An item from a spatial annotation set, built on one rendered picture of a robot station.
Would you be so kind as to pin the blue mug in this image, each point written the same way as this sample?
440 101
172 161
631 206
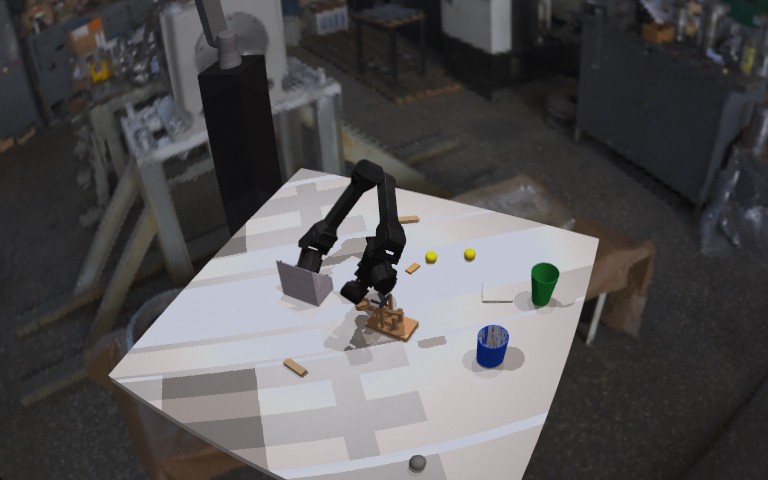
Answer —
492 343

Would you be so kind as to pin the dark green cup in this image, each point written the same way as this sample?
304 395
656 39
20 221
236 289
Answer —
544 277

